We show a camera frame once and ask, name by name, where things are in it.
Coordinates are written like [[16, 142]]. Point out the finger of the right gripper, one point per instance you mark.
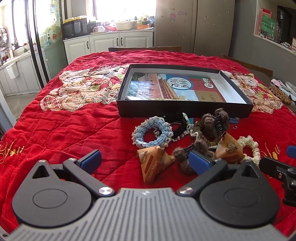
[[291, 151], [284, 173]]

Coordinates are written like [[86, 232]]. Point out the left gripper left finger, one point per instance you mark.
[[57, 195]]

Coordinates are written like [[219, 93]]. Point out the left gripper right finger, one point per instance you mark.
[[236, 195]]

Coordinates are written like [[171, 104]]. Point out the cream crochet scrunchie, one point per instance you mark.
[[253, 145]]

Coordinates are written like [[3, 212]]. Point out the brown triangular snack packet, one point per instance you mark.
[[153, 160], [229, 149]]

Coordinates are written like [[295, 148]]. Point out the blue binder clip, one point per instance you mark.
[[233, 122]]

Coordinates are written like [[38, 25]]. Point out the brown fuzzy hair claw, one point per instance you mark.
[[211, 126], [193, 160]]

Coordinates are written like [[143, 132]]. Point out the brown knitted scrunchie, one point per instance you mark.
[[201, 141]]

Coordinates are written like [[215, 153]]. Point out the black white lace scrunchie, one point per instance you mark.
[[180, 125]]

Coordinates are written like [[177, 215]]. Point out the pile of brown nuts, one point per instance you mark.
[[281, 95]]

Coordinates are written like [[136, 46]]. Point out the white plate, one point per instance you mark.
[[291, 88]]

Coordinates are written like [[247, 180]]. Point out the black shallow cardboard box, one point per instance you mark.
[[237, 104]]

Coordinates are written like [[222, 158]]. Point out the red quilted teddy blanket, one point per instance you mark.
[[58, 135]]

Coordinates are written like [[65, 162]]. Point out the green paper bag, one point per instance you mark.
[[267, 27]]

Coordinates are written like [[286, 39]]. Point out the white hanging bin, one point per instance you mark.
[[12, 70]]

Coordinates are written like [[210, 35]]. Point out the white kitchen cabinet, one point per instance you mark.
[[100, 42]]

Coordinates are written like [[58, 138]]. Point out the silver double door refrigerator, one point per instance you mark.
[[202, 27]]

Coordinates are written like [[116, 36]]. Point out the dark wooden chair back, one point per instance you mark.
[[166, 48]]

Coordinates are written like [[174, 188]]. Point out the black microwave oven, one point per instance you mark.
[[74, 28]]

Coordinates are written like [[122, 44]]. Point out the white mug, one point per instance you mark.
[[98, 29]]

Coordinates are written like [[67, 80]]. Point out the white plastic basin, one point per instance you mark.
[[124, 25]]

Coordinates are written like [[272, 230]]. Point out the orange bowl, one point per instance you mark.
[[140, 26]]

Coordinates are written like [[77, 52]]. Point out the black sliding door frame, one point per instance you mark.
[[36, 50]]

